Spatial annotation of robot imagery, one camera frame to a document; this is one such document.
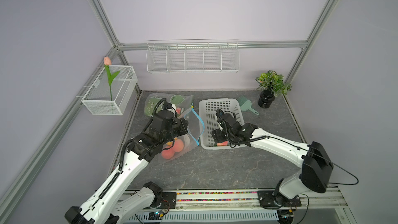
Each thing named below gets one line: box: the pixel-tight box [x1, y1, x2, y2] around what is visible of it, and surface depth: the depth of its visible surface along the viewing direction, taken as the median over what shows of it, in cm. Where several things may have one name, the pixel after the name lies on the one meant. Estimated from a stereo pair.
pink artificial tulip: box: [103, 56, 121, 102], surface depth 81 cm
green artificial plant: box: [254, 70, 293, 97], surface depth 93 cm
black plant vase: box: [257, 90, 276, 109], surface depth 110 cm
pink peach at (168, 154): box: [161, 148, 175, 160], surface depth 84 cm
